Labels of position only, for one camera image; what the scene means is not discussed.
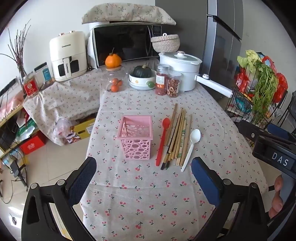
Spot dark green pumpkin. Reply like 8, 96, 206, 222
132, 64, 153, 78

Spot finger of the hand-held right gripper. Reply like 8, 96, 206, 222
267, 123, 290, 141
236, 120, 270, 146

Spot bunch of green celery leaves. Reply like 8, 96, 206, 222
251, 62, 279, 121

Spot bundle of dried branches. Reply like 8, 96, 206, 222
0, 20, 31, 77

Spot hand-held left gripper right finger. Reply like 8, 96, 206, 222
191, 156, 280, 241

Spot black microwave oven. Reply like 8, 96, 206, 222
89, 22, 162, 68

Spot jar of red goji berries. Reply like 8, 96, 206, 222
155, 64, 170, 95

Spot clear plastic bag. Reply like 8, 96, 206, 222
54, 118, 74, 139

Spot yellow cardboard box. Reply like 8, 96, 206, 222
69, 117, 96, 139

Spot clear container with blue label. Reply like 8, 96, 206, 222
35, 62, 55, 84

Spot jar of dried fruit slices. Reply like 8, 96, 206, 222
166, 71, 182, 98

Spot pink openwork utensil basket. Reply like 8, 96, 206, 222
116, 116, 153, 161

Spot red gift box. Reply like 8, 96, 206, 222
20, 136, 47, 154

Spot white ceramic bowl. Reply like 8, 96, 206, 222
128, 70, 158, 90

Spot red plastic bag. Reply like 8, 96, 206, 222
261, 56, 288, 102

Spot teal snack packet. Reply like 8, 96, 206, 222
235, 97, 251, 112

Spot clear glass jar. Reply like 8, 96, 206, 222
102, 66, 126, 93

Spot large orange with stem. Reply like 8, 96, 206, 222
105, 48, 122, 68

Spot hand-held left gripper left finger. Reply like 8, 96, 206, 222
21, 156, 97, 241

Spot wooden shelf unit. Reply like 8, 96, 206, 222
0, 79, 47, 160

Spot person's right hand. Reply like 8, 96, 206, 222
269, 175, 284, 219

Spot dark brown chopstick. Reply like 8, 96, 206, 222
161, 123, 177, 170
165, 123, 179, 169

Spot woven rope lidded basket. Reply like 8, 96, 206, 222
151, 33, 181, 53

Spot black wire rack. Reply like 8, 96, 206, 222
225, 67, 289, 130

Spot pile of wooden chopsticks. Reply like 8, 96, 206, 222
166, 103, 192, 167

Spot cherry print tablecloth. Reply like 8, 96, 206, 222
80, 59, 270, 241

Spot white pot lid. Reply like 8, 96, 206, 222
158, 51, 203, 66

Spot cream air fryer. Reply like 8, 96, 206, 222
49, 31, 88, 82

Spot grey refrigerator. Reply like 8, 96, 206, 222
155, 0, 244, 102

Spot cherry print side cloth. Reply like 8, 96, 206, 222
23, 68, 104, 146

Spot white plastic spoon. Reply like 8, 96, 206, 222
181, 129, 201, 172

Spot white electric pot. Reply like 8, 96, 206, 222
158, 51, 233, 99

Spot red snack bag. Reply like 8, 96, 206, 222
235, 67, 252, 93

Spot red plastic spoon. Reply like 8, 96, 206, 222
155, 118, 171, 167

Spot napa cabbage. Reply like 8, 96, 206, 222
237, 50, 262, 72

